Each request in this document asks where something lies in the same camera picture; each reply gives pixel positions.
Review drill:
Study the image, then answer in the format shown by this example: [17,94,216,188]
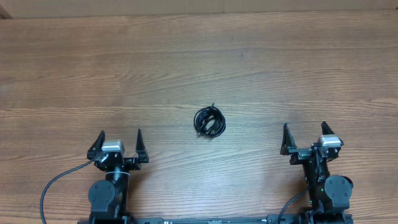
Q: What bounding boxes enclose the thick black usb cable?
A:
[193,103,227,138]

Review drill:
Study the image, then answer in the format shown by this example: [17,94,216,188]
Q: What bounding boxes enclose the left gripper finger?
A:
[136,129,149,163]
[86,130,105,160]

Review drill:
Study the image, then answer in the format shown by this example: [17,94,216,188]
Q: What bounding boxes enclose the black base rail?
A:
[76,213,354,224]

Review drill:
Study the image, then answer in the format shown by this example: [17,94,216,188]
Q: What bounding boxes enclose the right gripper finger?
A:
[321,121,344,146]
[280,123,297,155]

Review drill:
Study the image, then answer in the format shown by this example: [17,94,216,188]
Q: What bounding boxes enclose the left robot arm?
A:
[87,131,149,223]

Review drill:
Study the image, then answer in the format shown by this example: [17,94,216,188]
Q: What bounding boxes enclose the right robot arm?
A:
[277,122,354,224]

